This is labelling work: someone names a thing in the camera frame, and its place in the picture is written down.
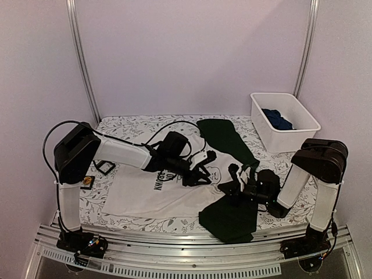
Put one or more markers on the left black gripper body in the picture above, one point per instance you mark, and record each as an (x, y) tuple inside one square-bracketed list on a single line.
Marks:
[(188, 181)]

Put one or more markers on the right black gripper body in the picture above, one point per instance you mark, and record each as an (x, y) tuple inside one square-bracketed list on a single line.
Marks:
[(239, 189)]

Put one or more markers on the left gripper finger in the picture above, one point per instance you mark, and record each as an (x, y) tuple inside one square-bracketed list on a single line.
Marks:
[(194, 182), (203, 171)]

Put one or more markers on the white green raglan t-shirt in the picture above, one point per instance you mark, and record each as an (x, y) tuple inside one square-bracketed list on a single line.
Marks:
[(136, 193)]

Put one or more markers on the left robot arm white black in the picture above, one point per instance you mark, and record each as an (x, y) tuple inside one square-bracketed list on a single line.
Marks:
[(74, 154)]

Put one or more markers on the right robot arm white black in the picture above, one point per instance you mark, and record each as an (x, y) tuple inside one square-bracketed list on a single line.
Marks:
[(320, 160)]

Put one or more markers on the yellow round brooch brown flowers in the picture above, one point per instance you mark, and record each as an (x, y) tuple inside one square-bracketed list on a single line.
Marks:
[(87, 180)]

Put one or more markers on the floral patterned table mat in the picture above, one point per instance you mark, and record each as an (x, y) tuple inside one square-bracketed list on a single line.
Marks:
[(136, 129)]

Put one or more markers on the dark blue cloth in bin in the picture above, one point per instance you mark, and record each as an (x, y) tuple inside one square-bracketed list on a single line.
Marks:
[(276, 120)]

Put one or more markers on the white plastic bin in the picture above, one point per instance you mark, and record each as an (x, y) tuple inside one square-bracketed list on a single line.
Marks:
[(280, 141)]

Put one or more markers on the black display box far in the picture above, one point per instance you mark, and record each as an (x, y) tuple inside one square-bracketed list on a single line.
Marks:
[(104, 167)]

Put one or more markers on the black display box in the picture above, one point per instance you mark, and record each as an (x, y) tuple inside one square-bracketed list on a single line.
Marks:
[(104, 167), (87, 187)]

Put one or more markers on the black display box near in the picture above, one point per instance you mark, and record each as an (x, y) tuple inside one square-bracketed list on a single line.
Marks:
[(87, 187)]

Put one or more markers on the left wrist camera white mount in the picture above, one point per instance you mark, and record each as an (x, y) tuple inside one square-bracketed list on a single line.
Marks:
[(201, 158)]

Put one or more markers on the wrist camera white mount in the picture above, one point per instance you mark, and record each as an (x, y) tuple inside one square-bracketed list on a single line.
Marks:
[(238, 174), (201, 158)]

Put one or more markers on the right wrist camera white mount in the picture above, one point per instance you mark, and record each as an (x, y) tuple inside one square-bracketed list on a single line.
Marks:
[(238, 174)]

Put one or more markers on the aluminium front rail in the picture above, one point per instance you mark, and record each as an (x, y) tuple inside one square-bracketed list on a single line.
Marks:
[(139, 254)]

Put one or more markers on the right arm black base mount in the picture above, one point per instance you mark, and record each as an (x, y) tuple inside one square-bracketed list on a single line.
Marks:
[(312, 242)]

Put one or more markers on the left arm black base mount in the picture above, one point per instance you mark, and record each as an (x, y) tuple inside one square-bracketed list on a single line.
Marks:
[(82, 243)]

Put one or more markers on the right aluminium frame post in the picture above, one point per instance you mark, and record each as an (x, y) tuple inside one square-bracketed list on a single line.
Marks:
[(310, 31)]

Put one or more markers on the aluminium frame post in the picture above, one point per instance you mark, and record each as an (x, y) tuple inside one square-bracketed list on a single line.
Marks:
[(77, 41), (310, 31)]

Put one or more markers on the left aluminium frame post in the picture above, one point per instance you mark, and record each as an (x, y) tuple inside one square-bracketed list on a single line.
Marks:
[(77, 41)]

